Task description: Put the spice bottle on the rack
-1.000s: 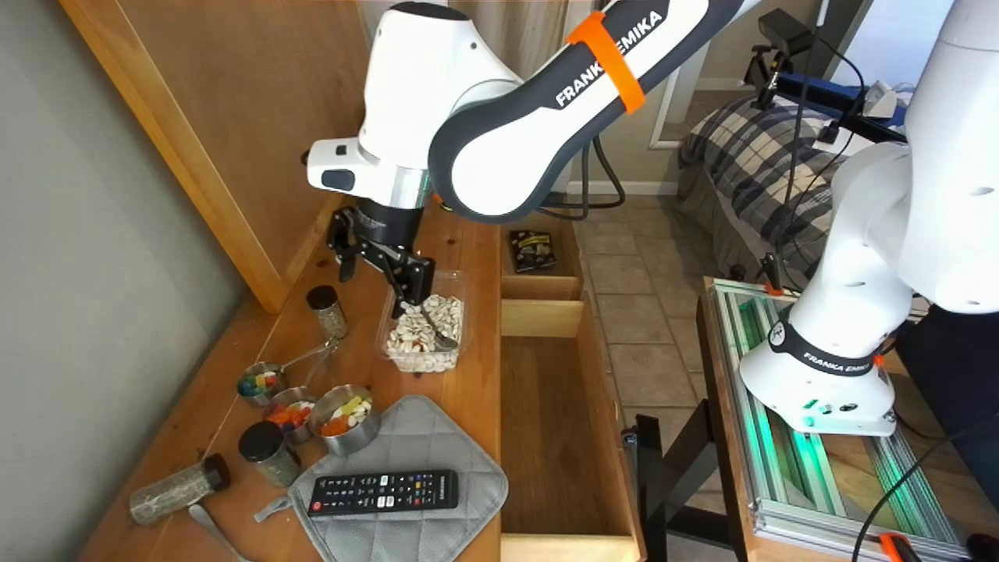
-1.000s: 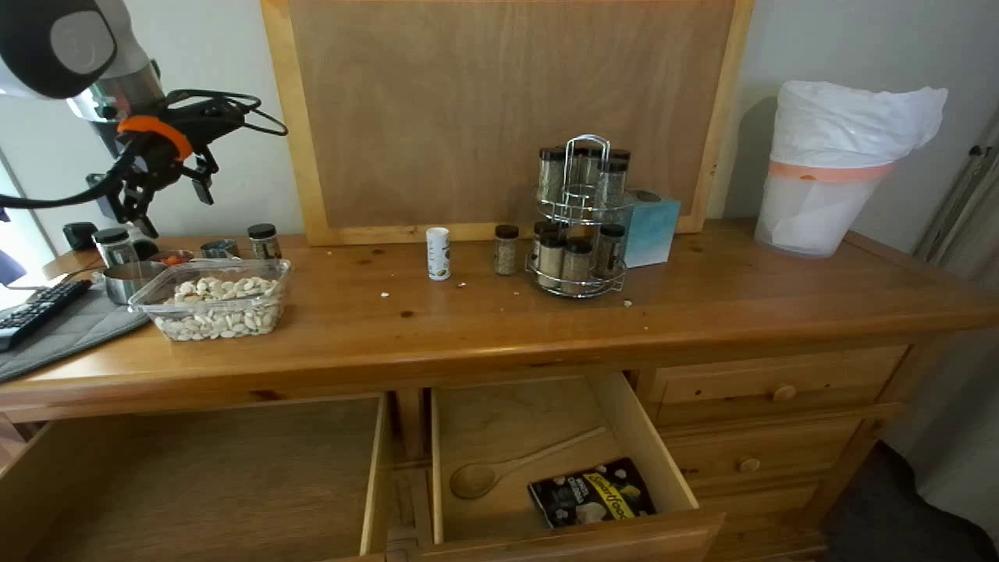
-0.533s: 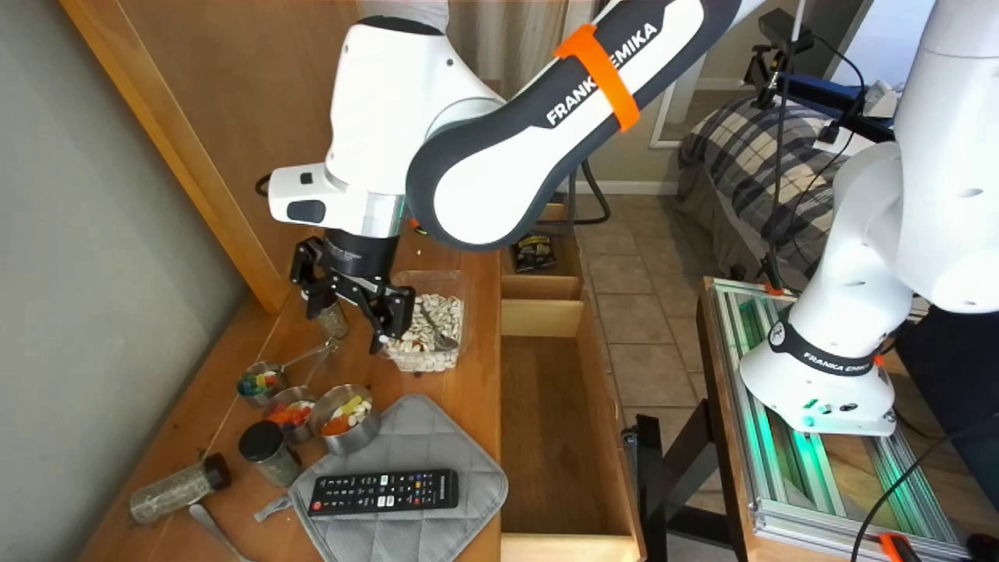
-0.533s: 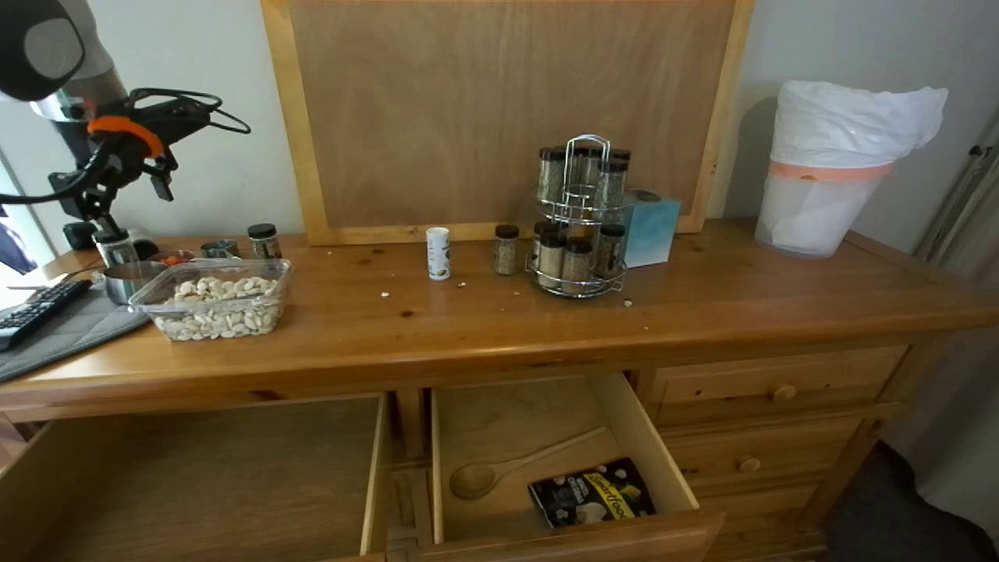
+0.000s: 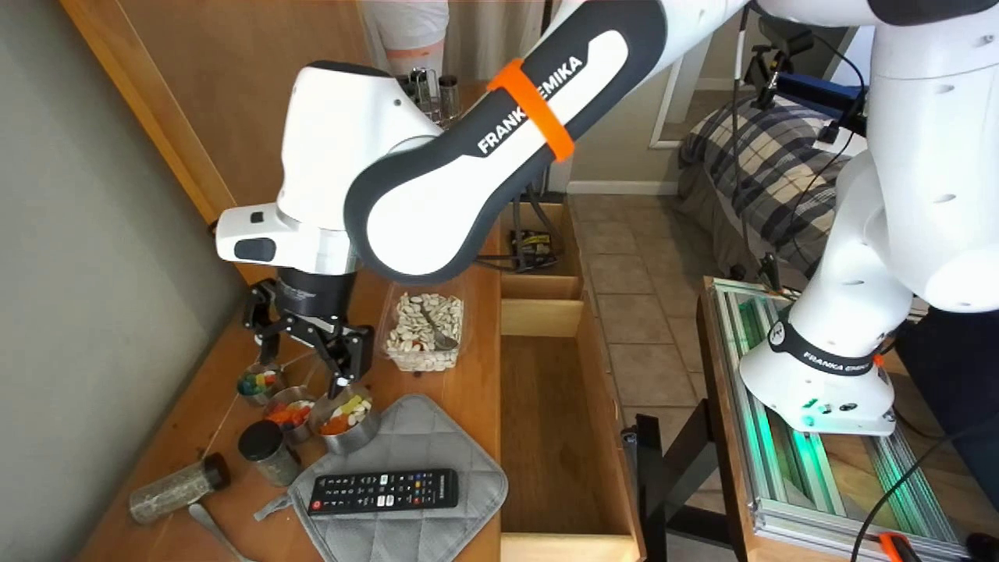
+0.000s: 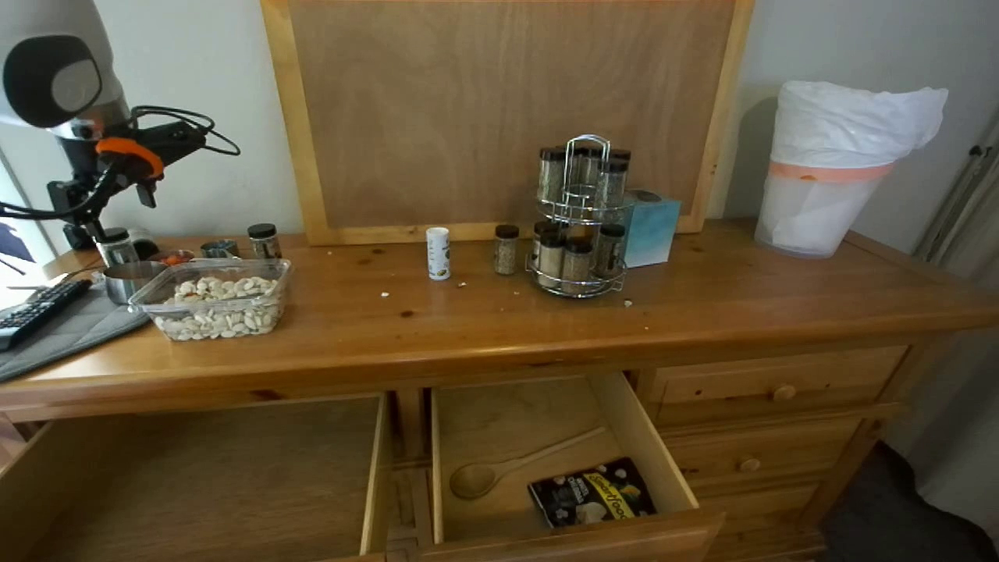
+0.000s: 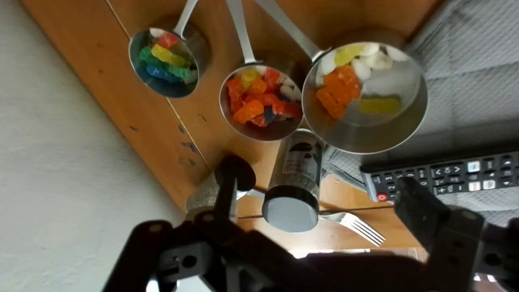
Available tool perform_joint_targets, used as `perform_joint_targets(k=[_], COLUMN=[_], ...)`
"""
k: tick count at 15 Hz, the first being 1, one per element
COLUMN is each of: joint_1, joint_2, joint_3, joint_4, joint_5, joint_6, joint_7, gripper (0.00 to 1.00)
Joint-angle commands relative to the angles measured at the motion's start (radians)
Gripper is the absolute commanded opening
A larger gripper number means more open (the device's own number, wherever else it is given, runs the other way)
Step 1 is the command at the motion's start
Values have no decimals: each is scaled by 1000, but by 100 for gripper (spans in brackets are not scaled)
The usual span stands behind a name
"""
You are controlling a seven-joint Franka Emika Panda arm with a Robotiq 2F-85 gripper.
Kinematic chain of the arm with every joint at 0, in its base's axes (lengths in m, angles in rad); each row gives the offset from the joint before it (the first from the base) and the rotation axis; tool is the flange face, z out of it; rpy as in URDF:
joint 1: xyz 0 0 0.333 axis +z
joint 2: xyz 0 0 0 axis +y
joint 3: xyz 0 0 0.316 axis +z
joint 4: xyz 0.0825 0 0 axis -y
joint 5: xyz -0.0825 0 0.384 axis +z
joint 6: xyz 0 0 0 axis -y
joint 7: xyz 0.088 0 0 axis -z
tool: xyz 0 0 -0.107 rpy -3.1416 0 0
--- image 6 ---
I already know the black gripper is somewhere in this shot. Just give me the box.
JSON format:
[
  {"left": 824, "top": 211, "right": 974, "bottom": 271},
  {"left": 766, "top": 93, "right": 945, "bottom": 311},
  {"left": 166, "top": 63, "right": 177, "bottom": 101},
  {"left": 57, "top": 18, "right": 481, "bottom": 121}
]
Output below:
[{"left": 44, "top": 128, "right": 121, "bottom": 243}]

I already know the glass spice bottle black cap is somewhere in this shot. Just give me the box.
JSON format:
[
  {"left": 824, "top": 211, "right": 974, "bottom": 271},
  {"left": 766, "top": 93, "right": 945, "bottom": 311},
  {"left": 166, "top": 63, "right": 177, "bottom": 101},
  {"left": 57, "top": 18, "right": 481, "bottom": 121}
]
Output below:
[
  {"left": 94, "top": 227, "right": 141, "bottom": 271},
  {"left": 246, "top": 221, "right": 284, "bottom": 264}
]

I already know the white plastic bottle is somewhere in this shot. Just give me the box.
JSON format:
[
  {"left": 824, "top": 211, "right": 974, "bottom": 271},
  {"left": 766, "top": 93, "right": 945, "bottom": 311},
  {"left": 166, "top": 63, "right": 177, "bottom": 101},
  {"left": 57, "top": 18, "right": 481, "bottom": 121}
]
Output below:
[{"left": 425, "top": 224, "right": 451, "bottom": 286}]

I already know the small brown spice jar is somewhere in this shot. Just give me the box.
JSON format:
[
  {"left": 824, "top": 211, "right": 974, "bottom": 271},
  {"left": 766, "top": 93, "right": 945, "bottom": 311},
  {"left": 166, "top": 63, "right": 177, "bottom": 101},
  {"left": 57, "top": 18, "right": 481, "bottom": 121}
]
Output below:
[{"left": 493, "top": 221, "right": 521, "bottom": 277}]

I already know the rack spice jar black cap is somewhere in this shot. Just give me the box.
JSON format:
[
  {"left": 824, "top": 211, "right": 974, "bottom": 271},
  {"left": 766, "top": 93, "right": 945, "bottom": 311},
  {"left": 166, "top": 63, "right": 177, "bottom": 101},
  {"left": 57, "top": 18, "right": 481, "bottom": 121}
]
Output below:
[
  {"left": 597, "top": 221, "right": 631, "bottom": 276},
  {"left": 562, "top": 227, "right": 600, "bottom": 289},
  {"left": 601, "top": 150, "right": 635, "bottom": 207},
  {"left": 535, "top": 148, "right": 567, "bottom": 207},
  {"left": 567, "top": 142, "right": 606, "bottom": 201},
  {"left": 530, "top": 218, "right": 567, "bottom": 281}
]

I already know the black remote control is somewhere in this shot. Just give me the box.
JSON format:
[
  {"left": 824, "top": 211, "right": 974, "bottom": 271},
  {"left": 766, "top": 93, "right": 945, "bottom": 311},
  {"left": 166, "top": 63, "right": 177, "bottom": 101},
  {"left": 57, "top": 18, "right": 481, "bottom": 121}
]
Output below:
[{"left": 0, "top": 271, "right": 97, "bottom": 354}]

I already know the clear plastic popcorn container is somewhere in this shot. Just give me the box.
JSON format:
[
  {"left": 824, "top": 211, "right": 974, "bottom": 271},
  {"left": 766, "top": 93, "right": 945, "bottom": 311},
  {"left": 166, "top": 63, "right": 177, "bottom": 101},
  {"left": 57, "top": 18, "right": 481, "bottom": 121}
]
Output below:
[{"left": 129, "top": 256, "right": 292, "bottom": 346}]

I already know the large open wooden drawer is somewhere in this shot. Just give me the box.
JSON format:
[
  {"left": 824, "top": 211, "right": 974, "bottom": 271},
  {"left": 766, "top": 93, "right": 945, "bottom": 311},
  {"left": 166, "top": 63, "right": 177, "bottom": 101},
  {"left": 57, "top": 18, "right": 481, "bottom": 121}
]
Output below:
[{"left": 0, "top": 390, "right": 394, "bottom": 562}]

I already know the wooden dresser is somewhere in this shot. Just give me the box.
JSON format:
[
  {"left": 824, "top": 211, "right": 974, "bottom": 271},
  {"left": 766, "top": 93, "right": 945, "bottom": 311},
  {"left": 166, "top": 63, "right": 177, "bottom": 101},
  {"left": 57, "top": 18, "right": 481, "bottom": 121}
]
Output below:
[{"left": 0, "top": 215, "right": 999, "bottom": 562}]

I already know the large framed wooden board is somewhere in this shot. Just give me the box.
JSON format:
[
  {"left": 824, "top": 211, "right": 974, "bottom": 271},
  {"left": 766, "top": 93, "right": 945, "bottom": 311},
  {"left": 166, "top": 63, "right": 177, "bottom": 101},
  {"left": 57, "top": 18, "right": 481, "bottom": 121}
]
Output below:
[{"left": 258, "top": 0, "right": 758, "bottom": 246}]

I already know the wooden spoon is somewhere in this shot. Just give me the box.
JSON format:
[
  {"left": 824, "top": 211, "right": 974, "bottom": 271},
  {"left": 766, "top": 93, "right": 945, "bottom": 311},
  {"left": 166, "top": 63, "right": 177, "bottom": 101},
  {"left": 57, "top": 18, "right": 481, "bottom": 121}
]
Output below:
[{"left": 445, "top": 424, "right": 627, "bottom": 502}]

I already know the small open wooden drawer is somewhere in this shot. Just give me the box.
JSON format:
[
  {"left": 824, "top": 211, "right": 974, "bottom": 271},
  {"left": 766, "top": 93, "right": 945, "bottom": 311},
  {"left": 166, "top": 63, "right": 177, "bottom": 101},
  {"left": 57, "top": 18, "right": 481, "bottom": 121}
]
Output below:
[{"left": 427, "top": 373, "right": 726, "bottom": 562}]

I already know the teal cardboard box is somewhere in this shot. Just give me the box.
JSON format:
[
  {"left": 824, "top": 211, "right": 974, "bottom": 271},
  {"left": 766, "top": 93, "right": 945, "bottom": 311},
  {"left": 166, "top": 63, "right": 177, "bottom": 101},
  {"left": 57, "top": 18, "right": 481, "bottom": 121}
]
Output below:
[{"left": 622, "top": 189, "right": 688, "bottom": 271}]

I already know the black snack packet yellow print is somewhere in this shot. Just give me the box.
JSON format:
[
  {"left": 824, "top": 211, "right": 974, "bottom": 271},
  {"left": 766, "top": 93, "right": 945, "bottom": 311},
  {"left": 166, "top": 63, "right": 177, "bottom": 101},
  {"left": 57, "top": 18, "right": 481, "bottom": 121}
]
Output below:
[{"left": 525, "top": 453, "right": 658, "bottom": 532}]

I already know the closed wooden drawer with knob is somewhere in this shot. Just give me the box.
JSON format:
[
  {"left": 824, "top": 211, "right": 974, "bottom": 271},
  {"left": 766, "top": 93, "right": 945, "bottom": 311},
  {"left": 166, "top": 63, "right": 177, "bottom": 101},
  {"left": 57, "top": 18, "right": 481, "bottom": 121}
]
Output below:
[
  {"left": 649, "top": 344, "right": 908, "bottom": 413},
  {"left": 666, "top": 413, "right": 867, "bottom": 486}
]

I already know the trash bin with white bag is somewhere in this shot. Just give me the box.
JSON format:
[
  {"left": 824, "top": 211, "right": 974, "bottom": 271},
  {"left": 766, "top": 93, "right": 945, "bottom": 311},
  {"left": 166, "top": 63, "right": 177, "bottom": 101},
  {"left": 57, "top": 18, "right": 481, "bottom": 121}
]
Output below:
[{"left": 752, "top": 80, "right": 953, "bottom": 261}]

